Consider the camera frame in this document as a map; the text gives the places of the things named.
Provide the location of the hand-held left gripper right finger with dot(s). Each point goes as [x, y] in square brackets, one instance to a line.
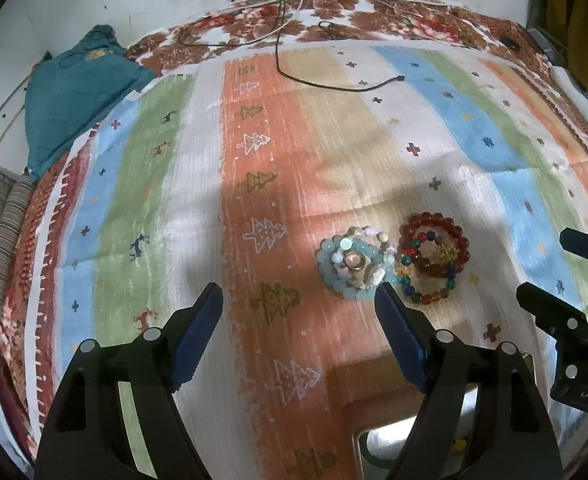
[405, 340]

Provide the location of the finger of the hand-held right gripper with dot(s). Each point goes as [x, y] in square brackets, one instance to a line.
[586, 245]
[549, 307]

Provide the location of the teal cloth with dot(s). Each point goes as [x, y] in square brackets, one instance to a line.
[74, 90]

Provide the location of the small black object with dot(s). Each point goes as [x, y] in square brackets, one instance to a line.
[511, 43]

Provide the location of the golden metal tin box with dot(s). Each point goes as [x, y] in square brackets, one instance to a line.
[356, 400]

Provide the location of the yellow curtain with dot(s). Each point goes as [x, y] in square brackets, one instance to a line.
[579, 20]

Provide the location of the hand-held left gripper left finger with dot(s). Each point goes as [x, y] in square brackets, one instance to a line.
[193, 342]

